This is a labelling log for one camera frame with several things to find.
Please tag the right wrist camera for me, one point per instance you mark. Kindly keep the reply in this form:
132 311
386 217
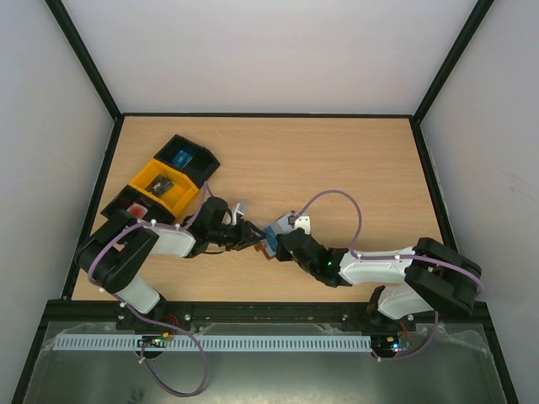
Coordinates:
300 222

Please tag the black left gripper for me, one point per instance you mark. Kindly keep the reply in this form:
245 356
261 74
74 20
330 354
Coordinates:
244 234

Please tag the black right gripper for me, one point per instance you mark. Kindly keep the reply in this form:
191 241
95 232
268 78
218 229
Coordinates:
282 245

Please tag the white slotted cable duct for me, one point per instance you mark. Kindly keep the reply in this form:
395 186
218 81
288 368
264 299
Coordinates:
214 343

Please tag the red credit card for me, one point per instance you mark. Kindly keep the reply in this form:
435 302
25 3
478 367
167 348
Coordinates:
137 210

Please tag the black storage bin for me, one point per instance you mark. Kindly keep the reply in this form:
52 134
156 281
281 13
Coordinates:
128 195
203 165

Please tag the black credit card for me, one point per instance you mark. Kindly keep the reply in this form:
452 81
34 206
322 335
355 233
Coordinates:
159 185

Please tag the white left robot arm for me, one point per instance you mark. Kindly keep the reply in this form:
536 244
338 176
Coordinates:
113 256

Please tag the blue card in holder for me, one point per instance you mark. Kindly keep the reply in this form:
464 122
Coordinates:
270 243

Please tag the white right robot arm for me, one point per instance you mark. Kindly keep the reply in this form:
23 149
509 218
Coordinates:
428 276

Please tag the yellow storage bin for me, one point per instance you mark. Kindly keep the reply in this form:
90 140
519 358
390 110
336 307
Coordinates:
178 197

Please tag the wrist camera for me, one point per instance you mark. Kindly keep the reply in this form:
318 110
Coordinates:
300 222
239 210

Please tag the brown leather card holder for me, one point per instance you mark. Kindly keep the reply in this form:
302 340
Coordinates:
280 226

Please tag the black enclosure frame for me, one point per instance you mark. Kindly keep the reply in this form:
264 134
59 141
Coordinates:
474 20

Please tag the blue card in bin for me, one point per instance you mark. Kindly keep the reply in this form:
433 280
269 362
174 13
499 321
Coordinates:
181 159

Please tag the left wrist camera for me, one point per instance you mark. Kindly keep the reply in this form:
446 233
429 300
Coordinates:
239 210

